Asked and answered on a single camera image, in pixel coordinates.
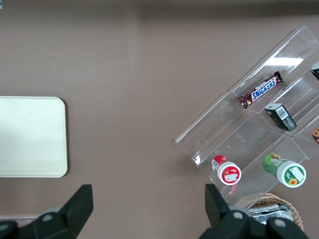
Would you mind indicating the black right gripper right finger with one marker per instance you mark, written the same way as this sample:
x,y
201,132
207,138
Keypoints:
x,y
221,216

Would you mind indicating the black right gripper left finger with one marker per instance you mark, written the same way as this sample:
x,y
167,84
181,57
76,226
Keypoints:
x,y
74,211

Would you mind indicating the tan wicker basket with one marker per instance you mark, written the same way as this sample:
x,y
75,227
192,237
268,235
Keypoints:
x,y
296,214

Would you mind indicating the cream rectangular tray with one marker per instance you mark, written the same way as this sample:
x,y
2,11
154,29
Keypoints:
x,y
32,137

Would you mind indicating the red snack tube white lid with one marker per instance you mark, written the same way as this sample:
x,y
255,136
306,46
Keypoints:
x,y
228,173

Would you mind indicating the green snack tube white lid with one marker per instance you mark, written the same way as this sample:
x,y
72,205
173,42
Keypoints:
x,y
286,171

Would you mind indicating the clear acrylic stepped display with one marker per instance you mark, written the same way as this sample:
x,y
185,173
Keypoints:
x,y
224,129

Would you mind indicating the small black carton box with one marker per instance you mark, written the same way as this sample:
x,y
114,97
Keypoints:
x,y
281,117

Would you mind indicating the brown cookie box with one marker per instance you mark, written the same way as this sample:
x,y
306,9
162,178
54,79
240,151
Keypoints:
x,y
316,135

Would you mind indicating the Snickers chocolate bar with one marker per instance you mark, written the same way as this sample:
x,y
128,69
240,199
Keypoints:
x,y
261,90

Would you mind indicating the dark small packet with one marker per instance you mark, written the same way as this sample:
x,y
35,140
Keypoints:
x,y
316,72

